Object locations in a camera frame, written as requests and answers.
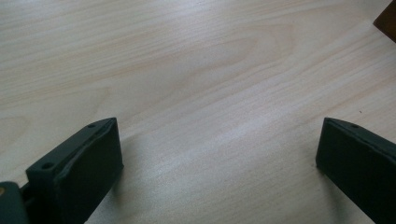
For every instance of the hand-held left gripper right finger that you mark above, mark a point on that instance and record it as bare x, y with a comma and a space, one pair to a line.
361, 168

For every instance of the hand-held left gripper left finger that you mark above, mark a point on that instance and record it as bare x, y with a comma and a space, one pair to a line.
84, 174

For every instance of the dark brown wooden object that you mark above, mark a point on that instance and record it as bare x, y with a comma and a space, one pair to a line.
388, 19

